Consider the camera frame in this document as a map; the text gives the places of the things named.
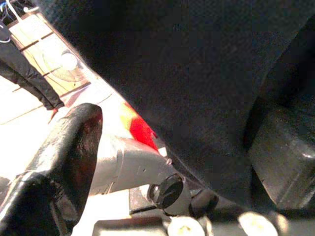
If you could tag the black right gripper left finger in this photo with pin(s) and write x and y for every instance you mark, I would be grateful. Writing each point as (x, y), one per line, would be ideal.
(66, 157)

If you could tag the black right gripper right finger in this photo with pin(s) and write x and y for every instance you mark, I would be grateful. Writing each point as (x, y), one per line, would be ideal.
(283, 157)

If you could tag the black cloth garment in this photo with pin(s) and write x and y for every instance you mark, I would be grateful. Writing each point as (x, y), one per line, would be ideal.
(187, 81)

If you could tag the red cloth item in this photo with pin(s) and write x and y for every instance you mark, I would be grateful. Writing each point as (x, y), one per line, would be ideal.
(141, 132)

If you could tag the white floor fan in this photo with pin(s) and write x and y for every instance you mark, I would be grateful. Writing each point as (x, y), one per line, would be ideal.
(67, 62)

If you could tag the person's leg in black trousers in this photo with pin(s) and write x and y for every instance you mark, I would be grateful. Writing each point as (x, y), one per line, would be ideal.
(23, 71)

